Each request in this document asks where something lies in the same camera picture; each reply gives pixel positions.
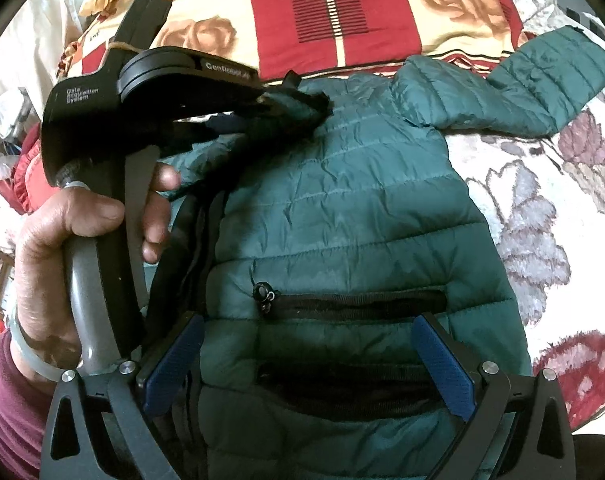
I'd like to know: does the person's left hand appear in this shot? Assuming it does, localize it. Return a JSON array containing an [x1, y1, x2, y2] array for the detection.
[[13, 162, 182, 377]]

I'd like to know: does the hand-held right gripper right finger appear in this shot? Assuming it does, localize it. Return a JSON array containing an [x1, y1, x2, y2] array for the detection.
[[411, 312, 578, 480]]

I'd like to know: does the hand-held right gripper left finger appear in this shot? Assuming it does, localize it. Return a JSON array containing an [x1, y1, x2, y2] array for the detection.
[[40, 311, 206, 480]]

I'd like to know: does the white cloth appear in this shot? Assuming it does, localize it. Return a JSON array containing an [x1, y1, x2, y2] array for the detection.
[[0, 0, 90, 133]]

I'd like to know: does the person's left forearm maroon sleeve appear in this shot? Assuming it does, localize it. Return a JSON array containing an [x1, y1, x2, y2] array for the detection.
[[0, 329, 59, 480]]

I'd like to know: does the white floral bedspread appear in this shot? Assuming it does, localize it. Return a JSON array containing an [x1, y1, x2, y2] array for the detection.
[[0, 0, 605, 436]]

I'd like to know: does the green puffer jacket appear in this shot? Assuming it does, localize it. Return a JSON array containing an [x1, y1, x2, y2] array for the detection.
[[147, 25, 605, 480]]

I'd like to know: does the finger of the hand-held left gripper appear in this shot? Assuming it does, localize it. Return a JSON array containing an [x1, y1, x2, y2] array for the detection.
[[252, 71, 309, 112], [170, 112, 283, 149]]

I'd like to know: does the red cream checkered rose blanket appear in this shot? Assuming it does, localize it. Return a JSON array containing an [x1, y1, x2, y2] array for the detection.
[[57, 0, 535, 83]]

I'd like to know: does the red heart cushion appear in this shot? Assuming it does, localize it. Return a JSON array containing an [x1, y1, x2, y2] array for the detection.
[[10, 124, 50, 217]]

